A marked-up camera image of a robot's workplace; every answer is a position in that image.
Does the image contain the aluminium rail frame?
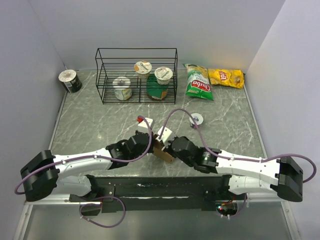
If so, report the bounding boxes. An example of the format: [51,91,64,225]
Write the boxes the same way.
[14,70,301,240]

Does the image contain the green lidded brown jar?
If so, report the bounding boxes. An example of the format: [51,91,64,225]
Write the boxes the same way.
[146,74,169,101]

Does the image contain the black chips can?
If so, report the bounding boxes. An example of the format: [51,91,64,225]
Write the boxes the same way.
[58,69,82,94]

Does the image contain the yellow Lays chips bag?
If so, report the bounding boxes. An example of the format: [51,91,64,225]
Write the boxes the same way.
[208,68,245,89]

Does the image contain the purple cable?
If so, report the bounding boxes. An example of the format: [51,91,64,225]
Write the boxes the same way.
[14,115,154,228]
[159,108,317,218]

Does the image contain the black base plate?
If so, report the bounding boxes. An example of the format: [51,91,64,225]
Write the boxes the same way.
[69,175,246,213]

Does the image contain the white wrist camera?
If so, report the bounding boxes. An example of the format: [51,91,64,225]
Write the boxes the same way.
[156,126,176,148]
[136,117,155,134]

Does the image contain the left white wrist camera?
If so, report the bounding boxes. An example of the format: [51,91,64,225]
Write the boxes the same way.
[136,117,155,134]

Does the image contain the green Chuba chips bag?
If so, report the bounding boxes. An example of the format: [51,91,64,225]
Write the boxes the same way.
[183,63,214,101]

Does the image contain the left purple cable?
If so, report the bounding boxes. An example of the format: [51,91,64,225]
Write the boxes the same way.
[14,115,154,228]

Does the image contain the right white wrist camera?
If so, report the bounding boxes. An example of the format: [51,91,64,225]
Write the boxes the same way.
[156,126,176,148]

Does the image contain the pale yogurt cup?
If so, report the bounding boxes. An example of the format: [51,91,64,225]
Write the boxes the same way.
[112,76,132,101]

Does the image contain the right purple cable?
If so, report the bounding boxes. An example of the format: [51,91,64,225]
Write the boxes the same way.
[159,108,317,218]

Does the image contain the black wire rack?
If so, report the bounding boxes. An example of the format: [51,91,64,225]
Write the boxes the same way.
[95,47,178,104]

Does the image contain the orange yogurt cup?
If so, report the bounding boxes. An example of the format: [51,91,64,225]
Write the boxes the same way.
[134,60,152,79]

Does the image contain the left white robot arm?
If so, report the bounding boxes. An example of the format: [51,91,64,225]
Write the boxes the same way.
[20,131,154,202]

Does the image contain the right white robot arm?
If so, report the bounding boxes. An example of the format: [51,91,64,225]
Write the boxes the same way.
[157,136,303,202]

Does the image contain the brown cardboard box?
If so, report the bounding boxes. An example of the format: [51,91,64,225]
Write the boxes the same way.
[153,134,175,164]

